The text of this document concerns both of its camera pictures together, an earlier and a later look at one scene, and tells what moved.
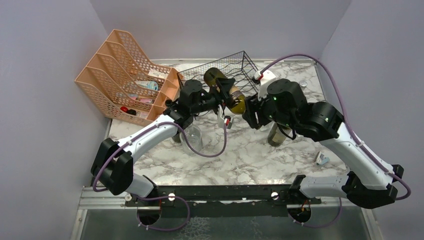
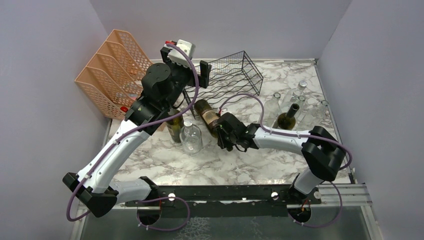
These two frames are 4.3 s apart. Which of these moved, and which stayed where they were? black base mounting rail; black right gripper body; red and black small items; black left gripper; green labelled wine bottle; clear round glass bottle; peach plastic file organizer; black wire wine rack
Moved: black left gripper; black right gripper body; green labelled wine bottle
Stayed: peach plastic file organizer; black wire wine rack; black base mounting rail; red and black small items; clear round glass bottle
